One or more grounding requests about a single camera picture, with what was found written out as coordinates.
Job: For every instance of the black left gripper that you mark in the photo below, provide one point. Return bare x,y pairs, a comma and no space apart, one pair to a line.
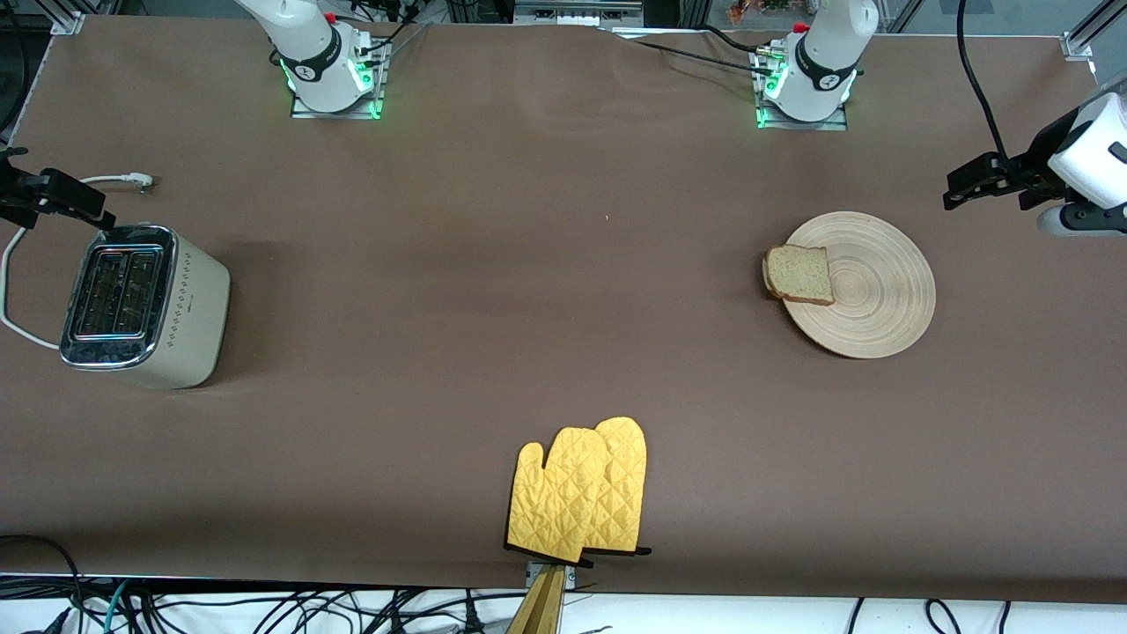
1042,161

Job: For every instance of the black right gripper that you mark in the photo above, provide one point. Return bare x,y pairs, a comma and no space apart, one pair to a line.
12,188

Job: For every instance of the round wooden plate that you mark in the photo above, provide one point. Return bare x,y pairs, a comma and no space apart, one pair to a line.
880,291

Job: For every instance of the slice of brown bread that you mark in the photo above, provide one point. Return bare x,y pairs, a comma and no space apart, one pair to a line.
801,275

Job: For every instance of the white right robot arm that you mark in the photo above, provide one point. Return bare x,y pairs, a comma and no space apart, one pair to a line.
308,44

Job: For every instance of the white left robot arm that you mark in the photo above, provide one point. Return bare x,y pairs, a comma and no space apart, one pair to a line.
828,48

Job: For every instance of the cream and chrome toaster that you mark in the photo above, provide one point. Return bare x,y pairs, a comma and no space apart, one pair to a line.
189,299

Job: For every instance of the brown table cover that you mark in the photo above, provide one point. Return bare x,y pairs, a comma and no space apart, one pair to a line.
440,220

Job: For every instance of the grey control box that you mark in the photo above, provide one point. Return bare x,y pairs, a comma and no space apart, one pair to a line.
577,12

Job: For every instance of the yellow quilted oven mitt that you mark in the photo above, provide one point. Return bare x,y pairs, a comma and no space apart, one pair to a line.
555,502
627,475

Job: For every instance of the wooden beam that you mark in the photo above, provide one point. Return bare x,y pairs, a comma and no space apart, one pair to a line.
541,608

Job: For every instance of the aluminium frame corner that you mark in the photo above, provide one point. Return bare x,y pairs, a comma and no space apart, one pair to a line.
1079,46
69,22

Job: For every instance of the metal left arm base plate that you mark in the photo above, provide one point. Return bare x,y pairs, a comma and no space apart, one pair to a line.
806,126

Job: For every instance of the small metal bracket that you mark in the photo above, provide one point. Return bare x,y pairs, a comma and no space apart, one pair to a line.
570,577

